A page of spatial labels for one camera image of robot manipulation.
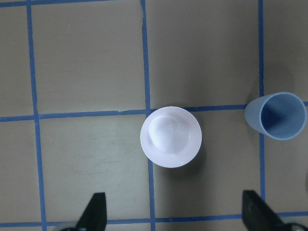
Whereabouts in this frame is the blue cup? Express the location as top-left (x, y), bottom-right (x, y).
top-left (244, 92), bottom-right (307, 141)

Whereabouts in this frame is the pink bowl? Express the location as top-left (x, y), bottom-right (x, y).
top-left (140, 106), bottom-right (202, 168)

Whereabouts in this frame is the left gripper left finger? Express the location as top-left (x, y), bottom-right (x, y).
top-left (73, 192), bottom-right (106, 231)

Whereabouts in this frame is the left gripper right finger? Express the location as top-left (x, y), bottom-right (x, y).
top-left (242, 190), bottom-right (289, 231)

